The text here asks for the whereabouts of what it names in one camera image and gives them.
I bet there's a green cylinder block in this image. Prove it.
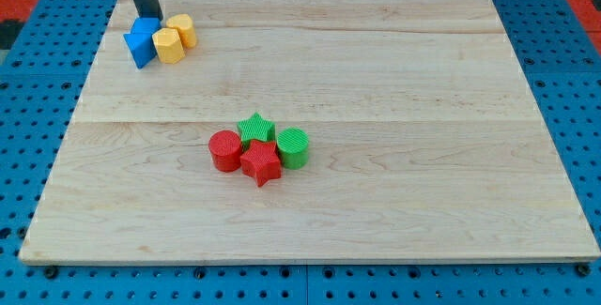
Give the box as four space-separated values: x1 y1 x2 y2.
276 128 309 170

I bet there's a green star block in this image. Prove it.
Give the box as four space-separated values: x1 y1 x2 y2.
237 113 275 150

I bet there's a red star block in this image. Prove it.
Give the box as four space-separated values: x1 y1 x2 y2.
240 140 282 187

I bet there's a red cylinder block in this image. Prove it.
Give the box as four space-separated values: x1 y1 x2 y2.
208 130 242 172

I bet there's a wooden board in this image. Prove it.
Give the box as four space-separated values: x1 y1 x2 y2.
19 0 600 266

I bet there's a yellow hexagonal block front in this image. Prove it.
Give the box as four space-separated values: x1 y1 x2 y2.
152 28 185 64

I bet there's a yellow hexagonal block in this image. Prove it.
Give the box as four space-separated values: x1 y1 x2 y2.
166 13 197 49
152 28 185 64

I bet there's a yellow hexagonal block rear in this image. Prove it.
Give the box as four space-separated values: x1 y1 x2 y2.
166 13 197 49

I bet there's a blue triangular block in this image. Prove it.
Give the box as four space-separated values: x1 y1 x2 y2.
124 33 157 69

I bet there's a blue cube block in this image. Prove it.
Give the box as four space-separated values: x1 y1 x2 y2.
130 17 162 35

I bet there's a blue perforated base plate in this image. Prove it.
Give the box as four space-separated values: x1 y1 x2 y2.
1 0 600 304

